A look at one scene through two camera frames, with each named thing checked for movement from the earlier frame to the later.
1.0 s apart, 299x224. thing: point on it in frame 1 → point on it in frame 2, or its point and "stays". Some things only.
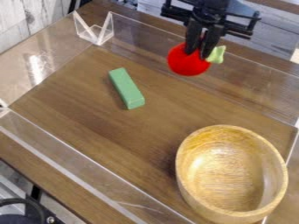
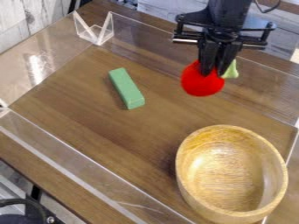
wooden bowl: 231,171 stays
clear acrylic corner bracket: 96,34 stays
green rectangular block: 130,91 stays
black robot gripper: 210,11 → 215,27
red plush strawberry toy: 183,63 → 196,83
